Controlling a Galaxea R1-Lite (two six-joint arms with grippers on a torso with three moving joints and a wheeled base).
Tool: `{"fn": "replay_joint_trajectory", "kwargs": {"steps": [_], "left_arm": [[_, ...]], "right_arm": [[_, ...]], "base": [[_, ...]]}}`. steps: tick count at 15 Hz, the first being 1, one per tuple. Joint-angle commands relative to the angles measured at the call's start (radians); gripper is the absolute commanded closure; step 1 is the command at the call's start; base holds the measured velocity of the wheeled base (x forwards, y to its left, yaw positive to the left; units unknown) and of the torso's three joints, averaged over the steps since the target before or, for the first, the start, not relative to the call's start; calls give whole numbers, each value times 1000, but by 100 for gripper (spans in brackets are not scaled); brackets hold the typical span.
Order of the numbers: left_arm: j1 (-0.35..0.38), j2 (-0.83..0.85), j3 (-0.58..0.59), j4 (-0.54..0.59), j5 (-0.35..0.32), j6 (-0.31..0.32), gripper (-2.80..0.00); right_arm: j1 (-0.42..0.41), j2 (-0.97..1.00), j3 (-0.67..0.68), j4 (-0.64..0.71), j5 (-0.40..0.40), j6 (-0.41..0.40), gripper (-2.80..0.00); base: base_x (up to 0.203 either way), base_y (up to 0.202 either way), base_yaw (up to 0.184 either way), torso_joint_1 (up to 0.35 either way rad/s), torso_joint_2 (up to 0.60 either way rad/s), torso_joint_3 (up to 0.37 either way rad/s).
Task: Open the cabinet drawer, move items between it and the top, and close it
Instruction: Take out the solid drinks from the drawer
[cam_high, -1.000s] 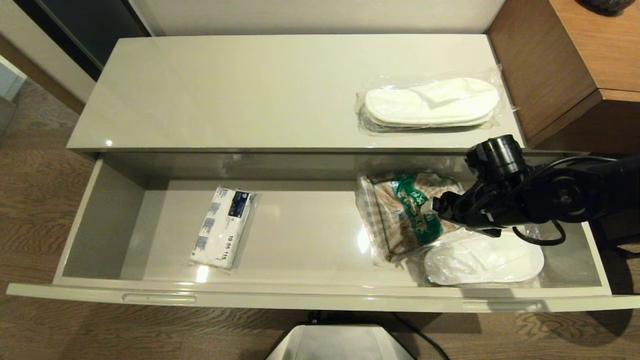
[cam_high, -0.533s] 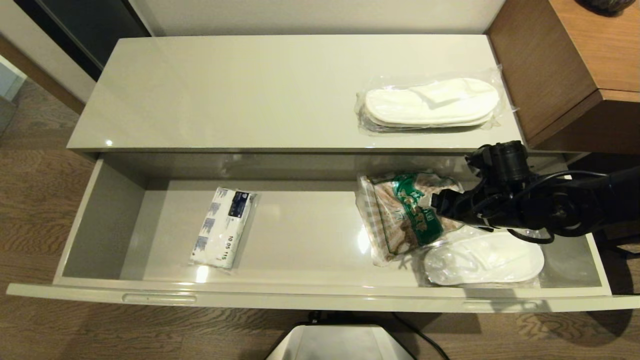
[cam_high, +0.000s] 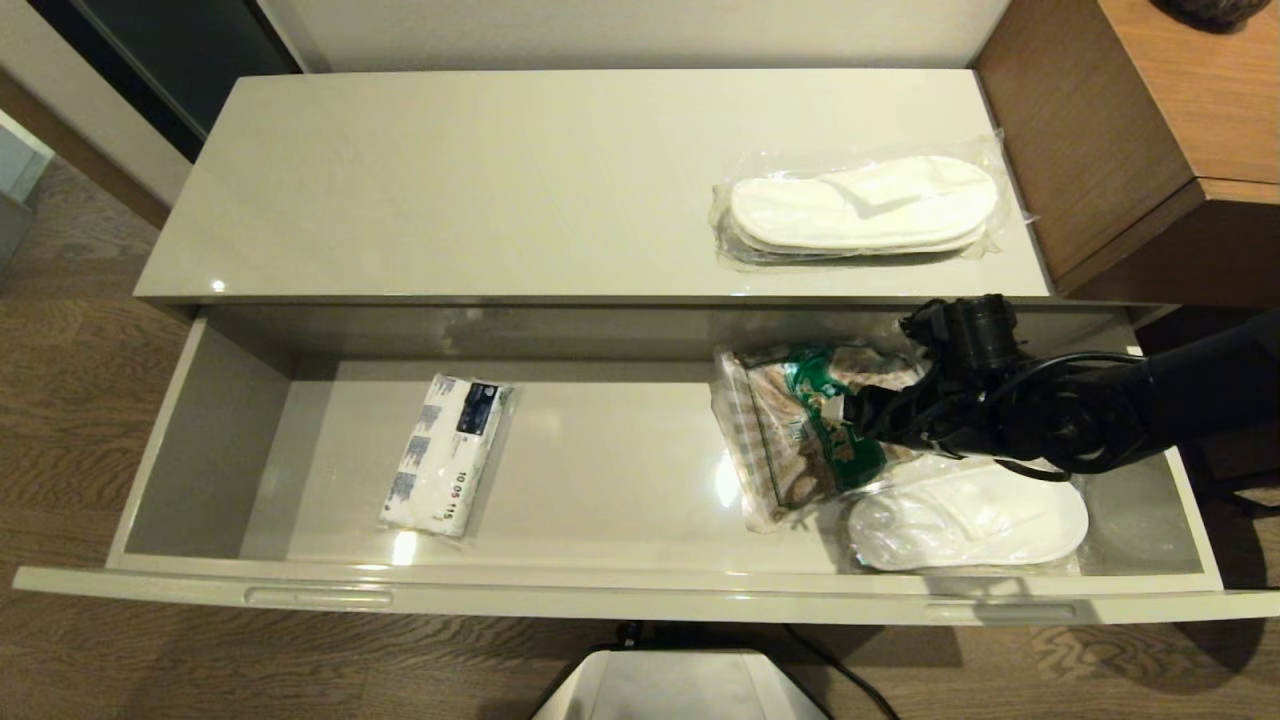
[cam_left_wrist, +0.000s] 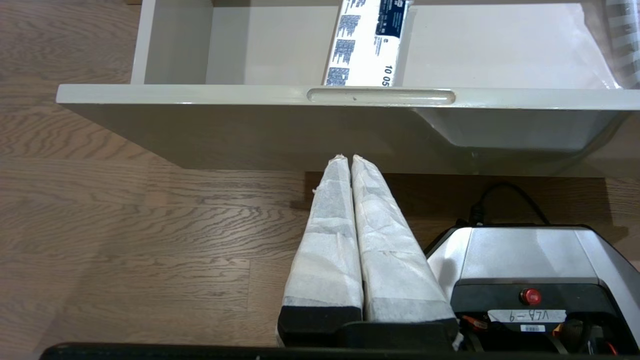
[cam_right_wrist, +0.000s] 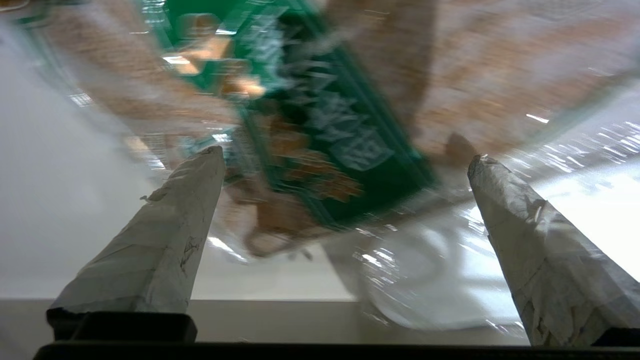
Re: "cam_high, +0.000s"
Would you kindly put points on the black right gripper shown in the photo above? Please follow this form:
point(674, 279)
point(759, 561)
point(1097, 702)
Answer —
point(920, 415)

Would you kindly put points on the green brown snack bag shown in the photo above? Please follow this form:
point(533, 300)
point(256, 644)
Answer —
point(790, 450)

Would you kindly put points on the white slippers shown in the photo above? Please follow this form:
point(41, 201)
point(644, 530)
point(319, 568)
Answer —
point(980, 520)
point(860, 210)

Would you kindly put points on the glossy white cabinet drawer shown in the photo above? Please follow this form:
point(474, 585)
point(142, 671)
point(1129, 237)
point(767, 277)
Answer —
point(600, 480)

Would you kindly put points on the silver and black robot base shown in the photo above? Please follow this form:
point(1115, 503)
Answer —
point(680, 690)

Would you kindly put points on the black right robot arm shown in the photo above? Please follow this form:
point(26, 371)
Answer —
point(1200, 400)

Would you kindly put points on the brown wooden side cabinet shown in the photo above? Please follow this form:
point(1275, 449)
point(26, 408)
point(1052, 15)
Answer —
point(1100, 120)

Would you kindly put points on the white blue tissue pack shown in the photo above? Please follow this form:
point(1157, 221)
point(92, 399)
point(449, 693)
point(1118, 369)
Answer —
point(445, 460)

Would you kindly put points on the glossy white low cabinet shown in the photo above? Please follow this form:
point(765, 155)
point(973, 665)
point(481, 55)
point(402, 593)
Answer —
point(500, 180)

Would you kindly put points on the dark round vase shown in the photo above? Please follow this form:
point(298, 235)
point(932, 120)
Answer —
point(1210, 8)

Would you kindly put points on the dark glass door panel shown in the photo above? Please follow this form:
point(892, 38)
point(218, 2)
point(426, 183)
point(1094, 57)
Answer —
point(170, 60)

